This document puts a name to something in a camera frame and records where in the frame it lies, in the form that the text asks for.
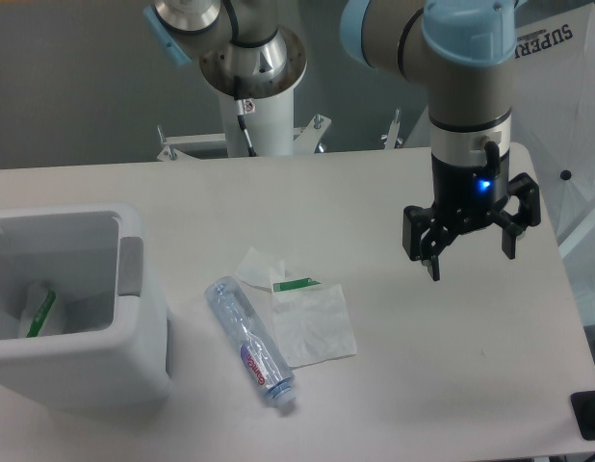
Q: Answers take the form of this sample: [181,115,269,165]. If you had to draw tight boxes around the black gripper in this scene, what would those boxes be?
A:
[401,154,541,281]

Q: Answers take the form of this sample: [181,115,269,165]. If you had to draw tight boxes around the white plastic bag green strip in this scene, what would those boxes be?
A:
[235,247,357,369]

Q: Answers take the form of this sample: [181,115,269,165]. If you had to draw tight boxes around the clear plastic water bottle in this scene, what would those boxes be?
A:
[204,276,296,415]

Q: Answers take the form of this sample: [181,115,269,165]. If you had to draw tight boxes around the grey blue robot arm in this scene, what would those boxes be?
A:
[143,1,541,279]

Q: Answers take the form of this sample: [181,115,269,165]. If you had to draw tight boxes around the white plastic trash can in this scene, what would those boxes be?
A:
[0,203,171,409]

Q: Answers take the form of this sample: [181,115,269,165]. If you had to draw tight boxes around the white Superior umbrella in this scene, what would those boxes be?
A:
[512,3,595,326]

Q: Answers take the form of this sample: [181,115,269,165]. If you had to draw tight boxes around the black device at table edge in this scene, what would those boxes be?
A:
[570,391,595,441]

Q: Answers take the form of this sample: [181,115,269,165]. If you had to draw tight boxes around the green white wrapper in bin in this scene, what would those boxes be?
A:
[17,283,61,338]

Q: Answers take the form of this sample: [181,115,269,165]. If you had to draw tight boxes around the white metal base frame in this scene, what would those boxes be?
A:
[155,108,405,163]

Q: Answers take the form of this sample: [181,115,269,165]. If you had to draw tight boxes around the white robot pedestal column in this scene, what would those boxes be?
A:
[217,90,294,158]

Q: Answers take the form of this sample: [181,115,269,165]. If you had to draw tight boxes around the black cable on pedestal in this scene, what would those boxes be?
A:
[231,75,258,158]

